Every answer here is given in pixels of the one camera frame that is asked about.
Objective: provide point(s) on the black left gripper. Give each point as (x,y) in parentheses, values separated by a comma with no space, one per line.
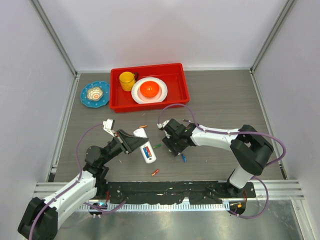
(127,142)

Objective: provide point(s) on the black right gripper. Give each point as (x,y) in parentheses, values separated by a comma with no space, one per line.
(167,140)

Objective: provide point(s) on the blue battery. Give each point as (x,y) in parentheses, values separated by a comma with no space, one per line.
(183,158)
(144,151)

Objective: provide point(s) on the white air conditioner remote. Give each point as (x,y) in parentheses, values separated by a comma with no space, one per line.
(141,133)

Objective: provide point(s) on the red battery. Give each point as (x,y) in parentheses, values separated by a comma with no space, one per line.
(148,152)

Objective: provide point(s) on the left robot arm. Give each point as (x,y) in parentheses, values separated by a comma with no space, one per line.
(43,217)

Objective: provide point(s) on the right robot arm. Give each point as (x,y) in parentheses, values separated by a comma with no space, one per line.
(252,151)

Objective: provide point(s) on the green battery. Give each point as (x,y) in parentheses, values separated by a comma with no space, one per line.
(157,146)

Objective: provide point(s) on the orange battery left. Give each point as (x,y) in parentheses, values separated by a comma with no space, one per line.
(155,172)

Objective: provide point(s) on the white plate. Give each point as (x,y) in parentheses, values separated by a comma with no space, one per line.
(140,99)

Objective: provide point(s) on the small patterned bowl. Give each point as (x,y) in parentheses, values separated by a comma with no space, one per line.
(94,94)

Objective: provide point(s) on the blue dotted plate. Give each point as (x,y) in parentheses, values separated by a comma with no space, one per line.
(96,104)

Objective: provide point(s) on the orange bowl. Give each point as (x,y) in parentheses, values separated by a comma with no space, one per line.
(149,89)

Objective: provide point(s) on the yellow mug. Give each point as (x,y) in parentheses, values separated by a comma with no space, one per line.
(127,80)

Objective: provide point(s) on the red plastic tray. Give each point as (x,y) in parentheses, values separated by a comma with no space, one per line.
(172,74)

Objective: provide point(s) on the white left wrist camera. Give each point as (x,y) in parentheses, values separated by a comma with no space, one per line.
(108,126)

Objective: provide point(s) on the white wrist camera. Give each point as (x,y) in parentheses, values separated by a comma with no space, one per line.
(108,126)
(161,126)

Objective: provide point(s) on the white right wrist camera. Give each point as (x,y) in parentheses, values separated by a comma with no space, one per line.
(161,126)

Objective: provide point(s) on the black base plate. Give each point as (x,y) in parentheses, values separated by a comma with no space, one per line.
(172,192)

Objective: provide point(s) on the white cable duct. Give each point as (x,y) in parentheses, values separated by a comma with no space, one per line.
(183,207)

